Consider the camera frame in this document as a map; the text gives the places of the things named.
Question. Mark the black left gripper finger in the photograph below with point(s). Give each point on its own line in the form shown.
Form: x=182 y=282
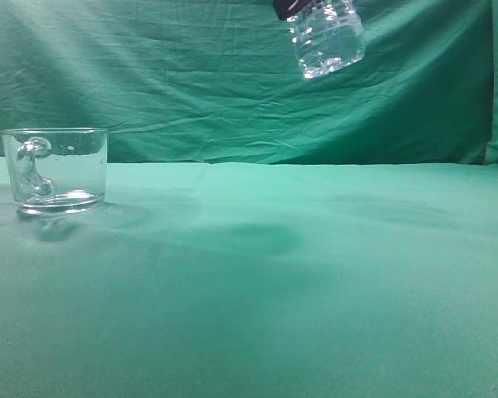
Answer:
x=285 y=9

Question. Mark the clear plastic water bottle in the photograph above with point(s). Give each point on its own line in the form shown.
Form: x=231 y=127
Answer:
x=327 y=36

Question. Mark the green cloth backdrop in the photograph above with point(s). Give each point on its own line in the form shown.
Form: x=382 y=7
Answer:
x=217 y=81

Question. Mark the clear glass mug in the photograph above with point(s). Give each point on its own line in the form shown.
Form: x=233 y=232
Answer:
x=56 y=170

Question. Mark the green cloth table cover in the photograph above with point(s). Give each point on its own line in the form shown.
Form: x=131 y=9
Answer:
x=240 y=280

